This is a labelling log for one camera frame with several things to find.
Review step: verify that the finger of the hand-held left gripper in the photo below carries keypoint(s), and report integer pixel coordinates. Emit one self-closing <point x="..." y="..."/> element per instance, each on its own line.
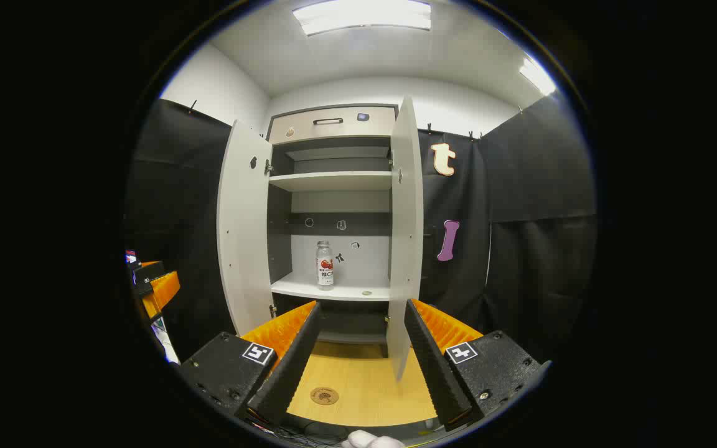
<point x="162" y="289"/>

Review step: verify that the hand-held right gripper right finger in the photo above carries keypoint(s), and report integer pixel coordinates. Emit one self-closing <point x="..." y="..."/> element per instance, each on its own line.
<point x="433" y="367"/>

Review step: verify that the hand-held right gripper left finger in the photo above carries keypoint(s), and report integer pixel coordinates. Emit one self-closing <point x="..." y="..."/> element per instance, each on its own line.
<point x="293" y="367"/>

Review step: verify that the round brown coaster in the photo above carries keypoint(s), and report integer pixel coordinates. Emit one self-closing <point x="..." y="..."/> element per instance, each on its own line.
<point x="324" y="396"/>

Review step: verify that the clear bottle with red label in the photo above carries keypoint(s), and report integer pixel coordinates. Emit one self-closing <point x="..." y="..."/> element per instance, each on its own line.
<point x="325" y="274"/>

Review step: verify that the grey cabinet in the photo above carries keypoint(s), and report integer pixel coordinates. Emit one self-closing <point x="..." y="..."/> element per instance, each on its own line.
<point x="340" y="180"/>

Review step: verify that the grey cabinet drawer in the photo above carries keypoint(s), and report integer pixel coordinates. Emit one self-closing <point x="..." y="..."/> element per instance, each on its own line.
<point x="333" y="127"/>

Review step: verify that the small lit screen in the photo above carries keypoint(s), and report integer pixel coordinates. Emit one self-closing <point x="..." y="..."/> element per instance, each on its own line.
<point x="130" y="256"/>

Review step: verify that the black backdrop cloth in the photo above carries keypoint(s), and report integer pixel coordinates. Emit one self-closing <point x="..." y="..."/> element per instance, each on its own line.
<point x="533" y="261"/>

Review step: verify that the ceiling light panel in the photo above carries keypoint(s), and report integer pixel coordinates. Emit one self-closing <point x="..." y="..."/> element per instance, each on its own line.
<point x="361" y="15"/>
<point x="536" y="76"/>

